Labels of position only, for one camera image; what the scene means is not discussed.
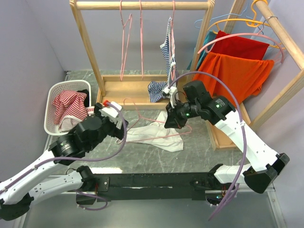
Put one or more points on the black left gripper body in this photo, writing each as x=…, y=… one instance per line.
x=108, y=127

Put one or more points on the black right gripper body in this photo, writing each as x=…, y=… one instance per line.
x=185, y=110

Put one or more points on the red white striped tank top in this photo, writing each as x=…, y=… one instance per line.
x=71, y=103

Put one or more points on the pink wire hanger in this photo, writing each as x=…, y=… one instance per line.
x=126, y=25

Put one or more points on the pink hanger of striped top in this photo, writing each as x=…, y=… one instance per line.
x=141, y=37

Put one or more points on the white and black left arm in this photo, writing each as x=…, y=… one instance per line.
x=30, y=186

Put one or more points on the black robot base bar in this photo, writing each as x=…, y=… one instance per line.
x=151, y=186

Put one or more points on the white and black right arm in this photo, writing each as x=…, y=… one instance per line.
x=265, y=164

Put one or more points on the blue white striped tank top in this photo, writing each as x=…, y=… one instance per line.
x=155, y=87

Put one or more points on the large pink plastic hanger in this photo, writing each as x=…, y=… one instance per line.
x=280, y=56

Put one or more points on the pink hanger of blue top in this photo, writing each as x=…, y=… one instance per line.
x=172, y=45

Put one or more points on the orange plastic hanger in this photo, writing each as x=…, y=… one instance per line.
x=254, y=24

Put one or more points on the white perforated laundry basket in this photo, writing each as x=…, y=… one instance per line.
x=68, y=123

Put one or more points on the orange shirt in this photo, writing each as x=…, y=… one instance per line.
x=244, y=77

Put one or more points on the red shirt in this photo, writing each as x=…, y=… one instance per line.
x=241, y=47

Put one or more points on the large wooden clothes rack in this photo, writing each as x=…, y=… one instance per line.
x=288, y=92

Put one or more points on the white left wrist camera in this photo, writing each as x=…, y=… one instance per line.
x=110, y=109

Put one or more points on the blue wire hanger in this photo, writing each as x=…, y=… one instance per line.
x=238, y=9

